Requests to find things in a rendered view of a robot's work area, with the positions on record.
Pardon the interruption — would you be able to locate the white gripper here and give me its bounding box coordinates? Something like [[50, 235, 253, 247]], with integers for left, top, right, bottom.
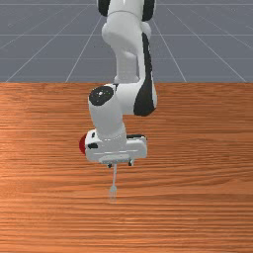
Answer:
[[84, 128, 148, 169]]

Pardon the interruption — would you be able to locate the grey fork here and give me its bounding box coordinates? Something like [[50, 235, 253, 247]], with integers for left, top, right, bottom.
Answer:
[[108, 163, 119, 203]]

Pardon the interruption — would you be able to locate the red plate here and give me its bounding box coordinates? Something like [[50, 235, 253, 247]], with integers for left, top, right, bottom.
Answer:
[[78, 132, 89, 156]]

